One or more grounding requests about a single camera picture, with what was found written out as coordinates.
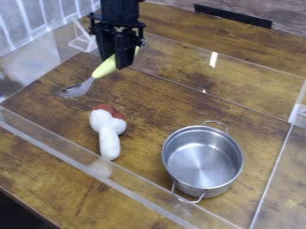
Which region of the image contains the stainless steel pot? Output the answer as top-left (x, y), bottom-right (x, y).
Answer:
top-left (162, 121), bottom-right (244, 204)

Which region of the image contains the green handled metal spoon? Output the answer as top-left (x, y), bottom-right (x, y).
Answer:
top-left (59, 46), bottom-right (142, 98)

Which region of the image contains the clear acrylic triangle bracket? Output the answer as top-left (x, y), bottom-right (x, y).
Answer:
top-left (69, 21), bottom-right (97, 53)

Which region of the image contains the white red plush mushroom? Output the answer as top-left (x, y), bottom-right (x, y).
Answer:
top-left (90, 104), bottom-right (128, 160)

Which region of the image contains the black wall strip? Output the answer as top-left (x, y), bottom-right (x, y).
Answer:
top-left (194, 4), bottom-right (273, 29)

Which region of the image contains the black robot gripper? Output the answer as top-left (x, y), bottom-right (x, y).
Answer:
top-left (89, 0), bottom-right (146, 70)

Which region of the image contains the clear acrylic front barrier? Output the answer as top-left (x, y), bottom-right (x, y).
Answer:
top-left (0, 106), bottom-right (243, 229)

